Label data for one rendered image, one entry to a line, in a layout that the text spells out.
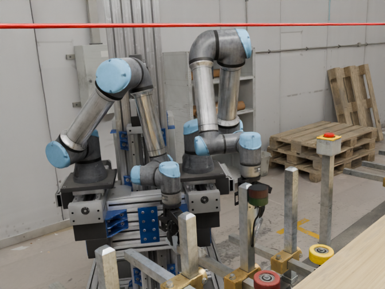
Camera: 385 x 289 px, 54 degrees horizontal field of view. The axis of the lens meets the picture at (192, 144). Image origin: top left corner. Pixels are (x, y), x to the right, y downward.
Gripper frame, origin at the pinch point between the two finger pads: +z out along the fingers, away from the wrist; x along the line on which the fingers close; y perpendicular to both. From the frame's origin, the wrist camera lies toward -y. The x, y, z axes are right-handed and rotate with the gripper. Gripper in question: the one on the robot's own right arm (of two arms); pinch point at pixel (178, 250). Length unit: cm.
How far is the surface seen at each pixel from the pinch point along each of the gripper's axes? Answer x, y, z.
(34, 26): 57, -39, -81
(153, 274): 26.5, -21.1, -12.1
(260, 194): -2, -38, -33
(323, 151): -51, -31, -34
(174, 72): -158, 188, -53
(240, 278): 1.9, -33.3, -4.4
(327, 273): -15, -54, -7
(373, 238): -45, -55, -7
